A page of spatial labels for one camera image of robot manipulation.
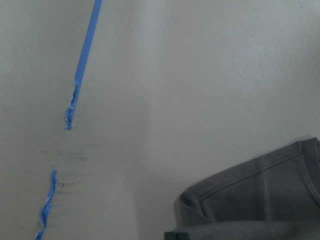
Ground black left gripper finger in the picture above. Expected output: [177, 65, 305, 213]
[164, 231, 188, 240]

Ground dark brown t-shirt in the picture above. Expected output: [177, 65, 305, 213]
[173, 138, 320, 240]

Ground brown paper table cover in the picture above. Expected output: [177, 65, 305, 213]
[0, 0, 320, 240]

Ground blue tape grid lines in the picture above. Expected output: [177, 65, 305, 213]
[34, 0, 103, 240]

